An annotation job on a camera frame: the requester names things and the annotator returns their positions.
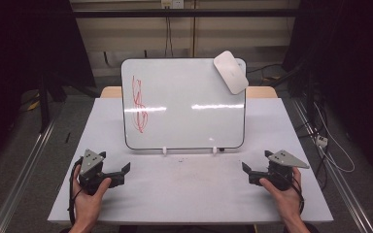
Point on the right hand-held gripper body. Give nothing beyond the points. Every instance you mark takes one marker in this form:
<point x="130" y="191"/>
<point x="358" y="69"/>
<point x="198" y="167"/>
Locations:
<point x="281" y="168"/>

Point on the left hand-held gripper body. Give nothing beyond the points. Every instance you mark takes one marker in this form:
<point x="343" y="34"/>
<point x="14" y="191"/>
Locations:
<point x="90" y="163"/>

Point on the white whiteboard eraser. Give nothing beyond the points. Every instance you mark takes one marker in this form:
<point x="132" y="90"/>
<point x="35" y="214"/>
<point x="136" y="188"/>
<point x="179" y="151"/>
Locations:
<point x="230" y="73"/>

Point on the white whiteboard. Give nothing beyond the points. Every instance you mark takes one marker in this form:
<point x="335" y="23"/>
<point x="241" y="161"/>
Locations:
<point x="187" y="84"/>

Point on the person's right hand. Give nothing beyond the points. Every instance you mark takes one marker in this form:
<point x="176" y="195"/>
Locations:
<point x="285" y="200"/>

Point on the person's left hand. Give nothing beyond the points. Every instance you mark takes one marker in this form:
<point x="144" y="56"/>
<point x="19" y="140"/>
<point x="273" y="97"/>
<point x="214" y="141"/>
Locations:
<point x="89" y="204"/>

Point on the black pen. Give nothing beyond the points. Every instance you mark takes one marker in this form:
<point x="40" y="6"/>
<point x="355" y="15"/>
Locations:
<point x="67" y="137"/>

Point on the white whiteboard foot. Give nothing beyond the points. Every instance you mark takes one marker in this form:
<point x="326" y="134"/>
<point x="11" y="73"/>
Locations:
<point x="164" y="151"/>
<point x="214" y="151"/>

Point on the black metal stand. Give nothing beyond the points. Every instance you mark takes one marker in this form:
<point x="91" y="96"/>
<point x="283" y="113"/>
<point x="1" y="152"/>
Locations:
<point x="44" y="103"/>

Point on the black curtain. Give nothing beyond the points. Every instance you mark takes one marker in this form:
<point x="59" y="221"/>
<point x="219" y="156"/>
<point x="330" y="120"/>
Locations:
<point x="353" y="58"/>
<point x="19" y="48"/>

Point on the black horizontal bar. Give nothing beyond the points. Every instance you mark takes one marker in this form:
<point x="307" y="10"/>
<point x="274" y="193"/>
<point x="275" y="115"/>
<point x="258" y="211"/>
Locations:
<point x="181" y="13"/>

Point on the metal floor rail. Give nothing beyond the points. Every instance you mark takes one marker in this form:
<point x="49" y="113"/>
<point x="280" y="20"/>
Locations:
<point x="340" y="181"/>
<point x="19" y="181"/>

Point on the white wall socket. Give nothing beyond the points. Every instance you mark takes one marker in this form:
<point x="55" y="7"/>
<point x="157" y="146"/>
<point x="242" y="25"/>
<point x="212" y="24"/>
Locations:
<point x="172" y="3"/>

